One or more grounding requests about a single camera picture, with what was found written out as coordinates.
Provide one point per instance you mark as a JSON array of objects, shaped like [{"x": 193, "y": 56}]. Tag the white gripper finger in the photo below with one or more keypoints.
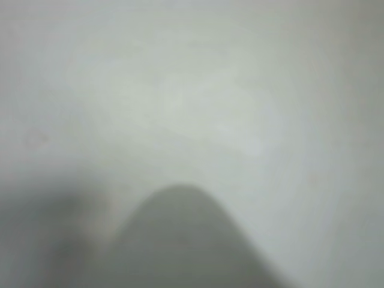
[{"x": 192, "y": 240}]

